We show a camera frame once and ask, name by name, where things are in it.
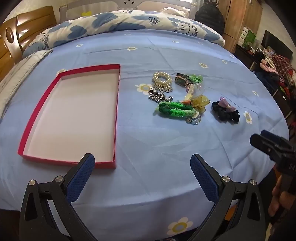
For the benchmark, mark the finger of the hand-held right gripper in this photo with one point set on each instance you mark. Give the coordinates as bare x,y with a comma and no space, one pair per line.
266,146
274,137

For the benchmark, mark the square wrist watch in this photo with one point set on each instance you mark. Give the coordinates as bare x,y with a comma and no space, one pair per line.
180,80

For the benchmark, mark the clear plastic comb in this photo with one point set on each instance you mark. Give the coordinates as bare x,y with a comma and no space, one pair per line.
196,91

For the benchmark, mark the wooden headboard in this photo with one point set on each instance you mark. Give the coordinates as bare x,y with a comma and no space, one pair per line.
27,25

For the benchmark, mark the yellow hair claw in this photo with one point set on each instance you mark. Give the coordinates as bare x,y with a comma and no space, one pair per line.
201,103

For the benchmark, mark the black backpack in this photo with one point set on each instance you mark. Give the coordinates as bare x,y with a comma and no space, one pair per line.
209,17

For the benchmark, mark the colourful pompom hair clip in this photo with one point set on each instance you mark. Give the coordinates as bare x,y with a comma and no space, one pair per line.
186,102

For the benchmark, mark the pearl bead scrunchie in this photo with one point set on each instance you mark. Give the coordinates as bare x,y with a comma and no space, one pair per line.
158,75

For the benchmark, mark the black scrunchie with pink bow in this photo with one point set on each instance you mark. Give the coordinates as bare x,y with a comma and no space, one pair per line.
225,114

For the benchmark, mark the red shallow box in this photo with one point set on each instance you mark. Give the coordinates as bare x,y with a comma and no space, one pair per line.
76,115

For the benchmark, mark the black screen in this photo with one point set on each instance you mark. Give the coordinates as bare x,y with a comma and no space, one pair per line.
277,44

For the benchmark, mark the blue flowered bed sheet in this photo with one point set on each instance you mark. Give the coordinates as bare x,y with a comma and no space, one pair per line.
161,143

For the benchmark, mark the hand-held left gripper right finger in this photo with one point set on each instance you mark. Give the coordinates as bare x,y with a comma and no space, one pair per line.
203,178

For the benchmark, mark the green braided hair band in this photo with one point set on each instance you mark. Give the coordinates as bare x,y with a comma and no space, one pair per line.
173,111

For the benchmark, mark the person's right hand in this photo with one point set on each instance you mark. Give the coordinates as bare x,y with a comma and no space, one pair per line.
278,201

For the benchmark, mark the pile of clothes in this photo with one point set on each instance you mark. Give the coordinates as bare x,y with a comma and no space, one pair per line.
282,67

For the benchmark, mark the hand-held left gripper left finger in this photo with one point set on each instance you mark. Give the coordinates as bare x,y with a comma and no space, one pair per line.
81,178

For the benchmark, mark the grey white quilted pillow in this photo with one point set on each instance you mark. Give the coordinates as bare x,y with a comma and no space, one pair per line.
20,71

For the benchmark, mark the blue heart print quilt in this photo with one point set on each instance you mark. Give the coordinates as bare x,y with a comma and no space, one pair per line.
104,23

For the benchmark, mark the wooden wardrobe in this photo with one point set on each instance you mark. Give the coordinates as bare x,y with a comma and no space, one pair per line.
238,18

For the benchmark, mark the silver crystal brooch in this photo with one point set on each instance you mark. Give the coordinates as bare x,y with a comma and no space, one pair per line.
161,88

